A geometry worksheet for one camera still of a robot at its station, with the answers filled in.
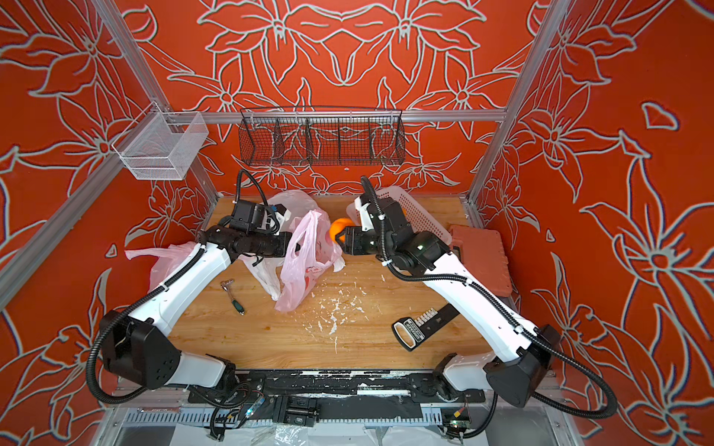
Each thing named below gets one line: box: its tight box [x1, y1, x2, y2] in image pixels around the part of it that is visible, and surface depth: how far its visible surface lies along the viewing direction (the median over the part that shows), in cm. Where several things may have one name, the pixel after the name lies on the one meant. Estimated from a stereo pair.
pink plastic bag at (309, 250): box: [276, 209, 345, 313], surface depth 69 cm
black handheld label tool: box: [392, 303, 461, 353], surface depth 85 cm
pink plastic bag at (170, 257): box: [124, 241, 200, 293], surface depth 84 cm
